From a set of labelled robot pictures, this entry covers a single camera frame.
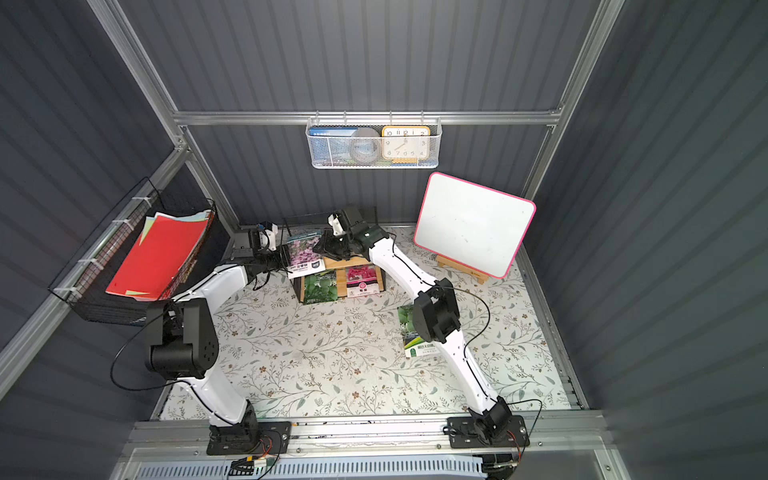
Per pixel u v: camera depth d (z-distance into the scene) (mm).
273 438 739
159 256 718
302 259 889
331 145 846
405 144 885
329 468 770
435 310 610
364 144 890
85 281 610
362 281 1020
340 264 882
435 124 890
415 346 888
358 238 721
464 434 727
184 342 489
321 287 1007
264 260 804
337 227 851
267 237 809
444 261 1051
